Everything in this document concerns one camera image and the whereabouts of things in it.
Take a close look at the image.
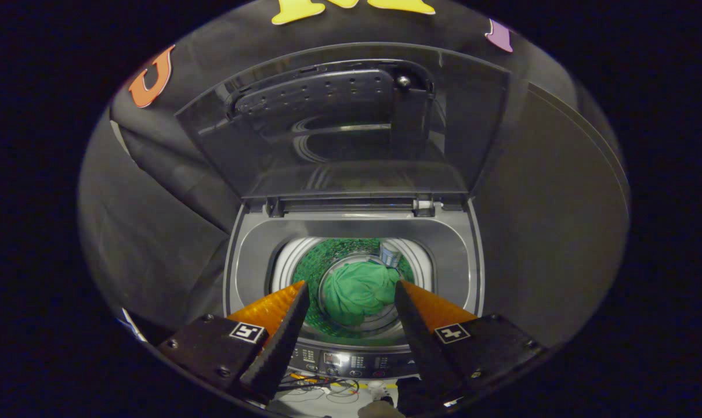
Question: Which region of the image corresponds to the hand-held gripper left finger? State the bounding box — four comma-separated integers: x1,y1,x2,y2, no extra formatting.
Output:
157,280,311,405

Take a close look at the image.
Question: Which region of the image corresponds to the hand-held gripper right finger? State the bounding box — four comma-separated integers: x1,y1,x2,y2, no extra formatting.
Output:
393,280,546,407

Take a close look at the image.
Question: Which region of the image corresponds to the green shirt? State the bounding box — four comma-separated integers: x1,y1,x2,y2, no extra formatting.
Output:
321,261,401,327

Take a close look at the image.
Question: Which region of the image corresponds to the dark washing machine lid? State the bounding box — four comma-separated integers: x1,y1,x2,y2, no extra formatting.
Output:
175,42,511,202

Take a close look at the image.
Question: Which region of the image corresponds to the black floor cable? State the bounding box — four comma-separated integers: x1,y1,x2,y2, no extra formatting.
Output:
278,373,361,405

